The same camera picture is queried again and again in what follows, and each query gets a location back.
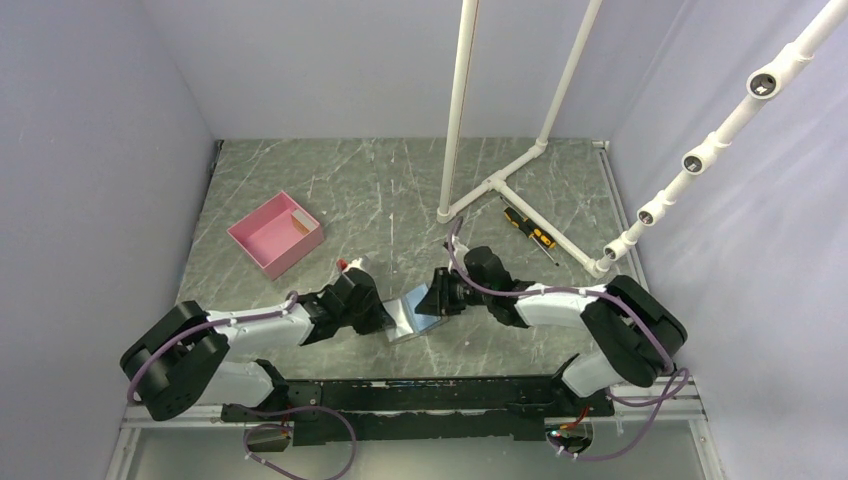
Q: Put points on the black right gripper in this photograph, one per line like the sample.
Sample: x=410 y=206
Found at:
x=438 y=300

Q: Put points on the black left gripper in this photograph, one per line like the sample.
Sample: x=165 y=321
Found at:
x=378 y=320

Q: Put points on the grey leather card holder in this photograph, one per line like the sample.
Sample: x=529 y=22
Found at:
x=405 y=323

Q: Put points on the orange credit card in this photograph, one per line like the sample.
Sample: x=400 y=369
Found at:
x=302 y=222

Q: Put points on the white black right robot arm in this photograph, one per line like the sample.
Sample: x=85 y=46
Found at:
x=635 y=337

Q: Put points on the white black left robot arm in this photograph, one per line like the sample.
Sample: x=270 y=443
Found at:
x=193 y=356

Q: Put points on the pink plastic box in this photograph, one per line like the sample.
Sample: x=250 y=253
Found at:
x=269 y=238

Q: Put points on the yellow black screwdriver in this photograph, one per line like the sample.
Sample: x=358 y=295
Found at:
x=529 y=228

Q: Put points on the white PVC pipe frame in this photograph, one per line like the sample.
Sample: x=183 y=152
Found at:
x=538 y=69

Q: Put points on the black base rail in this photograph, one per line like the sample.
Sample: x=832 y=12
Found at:
x=322 y=411

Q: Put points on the aluminium extrusion frame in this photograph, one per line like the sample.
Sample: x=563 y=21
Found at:
x=299 y=268

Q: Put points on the white pipe with camera sockets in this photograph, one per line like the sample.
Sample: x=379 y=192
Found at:
x=762 y=86

